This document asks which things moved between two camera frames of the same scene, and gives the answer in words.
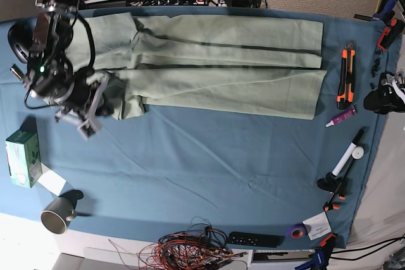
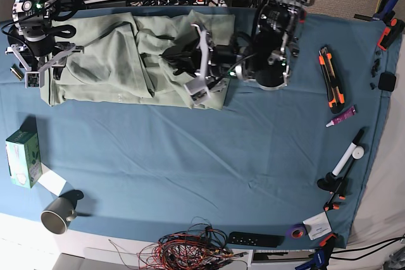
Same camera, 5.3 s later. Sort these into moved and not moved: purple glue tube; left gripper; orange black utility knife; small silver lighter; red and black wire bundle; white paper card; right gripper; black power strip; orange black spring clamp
Moved: orange black utility knife; left gripper; right gripper
Not moved: white paper card; orange black spring clamp; small silver lighter; purple glue tube; black power strip; red and black wire bundle
